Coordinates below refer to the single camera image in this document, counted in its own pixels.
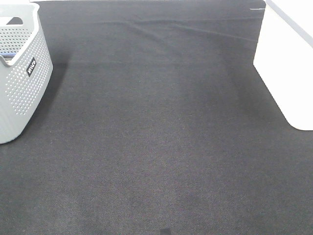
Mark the black fabric table mat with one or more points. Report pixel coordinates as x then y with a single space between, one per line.
156 122

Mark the white plastic bin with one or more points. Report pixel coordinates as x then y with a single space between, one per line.
284 58

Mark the blue towel in basket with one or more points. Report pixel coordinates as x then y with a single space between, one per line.
8 55

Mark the grey perforated laundry basket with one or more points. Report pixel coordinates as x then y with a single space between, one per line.
24 79

